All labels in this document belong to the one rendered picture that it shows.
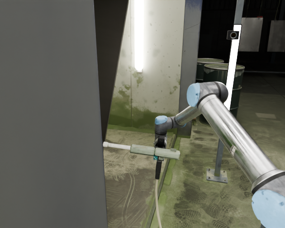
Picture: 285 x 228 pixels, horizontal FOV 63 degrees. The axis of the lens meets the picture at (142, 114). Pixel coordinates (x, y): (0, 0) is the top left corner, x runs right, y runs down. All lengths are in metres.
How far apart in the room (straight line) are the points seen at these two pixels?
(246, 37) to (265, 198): 7.01
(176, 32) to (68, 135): 2.78
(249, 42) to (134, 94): 5.19
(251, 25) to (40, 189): 7.73
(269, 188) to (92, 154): 0.78
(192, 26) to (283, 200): 2.33
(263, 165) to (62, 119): 0.88
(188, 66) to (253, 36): 4.99
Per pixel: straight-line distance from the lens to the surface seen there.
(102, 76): 1.49
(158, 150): 1.46
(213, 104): 1.14
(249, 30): 7.80
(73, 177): 0.22
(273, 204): 0.93
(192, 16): 2.93
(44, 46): 0.17
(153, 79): 3.05
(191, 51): 2.94
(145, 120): 3.24
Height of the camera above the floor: 1.41
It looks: 20 degrees down
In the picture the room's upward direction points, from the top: straight up
